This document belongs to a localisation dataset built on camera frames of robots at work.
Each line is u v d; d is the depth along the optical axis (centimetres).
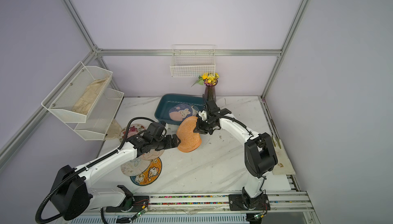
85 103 77
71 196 40
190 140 84
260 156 47
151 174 83
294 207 74
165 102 114
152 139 63
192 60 95
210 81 98
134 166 86
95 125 90
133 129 101
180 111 108
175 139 75
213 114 65
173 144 74
